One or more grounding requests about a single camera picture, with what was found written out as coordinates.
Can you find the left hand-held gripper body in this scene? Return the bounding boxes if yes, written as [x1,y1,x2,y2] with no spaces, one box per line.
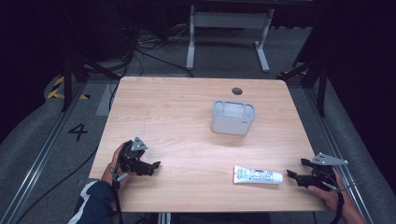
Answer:
[119,136,149,175]

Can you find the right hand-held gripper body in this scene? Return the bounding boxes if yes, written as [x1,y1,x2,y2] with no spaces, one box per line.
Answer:
[306,152,349,190]

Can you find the white toothpaste tube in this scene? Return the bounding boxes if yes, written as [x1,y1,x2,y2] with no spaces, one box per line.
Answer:
[233,164,284,186]

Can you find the grey plastic storage box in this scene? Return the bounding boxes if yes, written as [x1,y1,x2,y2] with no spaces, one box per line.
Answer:
[210,99,257,136]

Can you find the person's left hand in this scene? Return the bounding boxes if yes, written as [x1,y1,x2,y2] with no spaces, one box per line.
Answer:
[101,142,134,190]

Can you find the person's right hand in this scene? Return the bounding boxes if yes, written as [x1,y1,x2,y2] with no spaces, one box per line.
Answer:
[307,169,345,213]

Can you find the grey floor plate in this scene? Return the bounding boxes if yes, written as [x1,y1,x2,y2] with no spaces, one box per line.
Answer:
[94,83,120,118]

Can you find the black tripod stand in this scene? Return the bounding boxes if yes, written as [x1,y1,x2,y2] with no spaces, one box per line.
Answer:
[277,57,329,119]
[61,52,120,113]

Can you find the yellow black floor tape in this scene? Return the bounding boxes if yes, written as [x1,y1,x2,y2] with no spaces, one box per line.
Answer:
[46,75,92,101]

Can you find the aluminium floor rail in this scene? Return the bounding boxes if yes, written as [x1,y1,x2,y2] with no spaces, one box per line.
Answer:
[0,81,89,224]
[304,87,375,224]

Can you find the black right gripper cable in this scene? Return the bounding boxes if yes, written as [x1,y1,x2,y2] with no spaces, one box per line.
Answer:
[320,174,347,224]

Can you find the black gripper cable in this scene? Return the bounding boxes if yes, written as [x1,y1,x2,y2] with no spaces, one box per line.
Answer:
[111,166,129,224]
[320,174,347,224]

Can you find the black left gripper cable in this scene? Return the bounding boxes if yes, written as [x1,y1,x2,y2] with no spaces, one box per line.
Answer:
[111,166,129,224]

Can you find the black floor cable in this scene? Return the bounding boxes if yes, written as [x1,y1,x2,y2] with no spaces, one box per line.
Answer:
[15,77,125,224]

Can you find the bundle of floor cables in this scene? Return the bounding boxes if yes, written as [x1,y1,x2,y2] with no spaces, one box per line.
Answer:
[124,24,195,78]

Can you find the white metal stand frame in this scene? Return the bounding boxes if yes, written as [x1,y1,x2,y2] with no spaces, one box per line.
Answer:
[185,4,276,74]

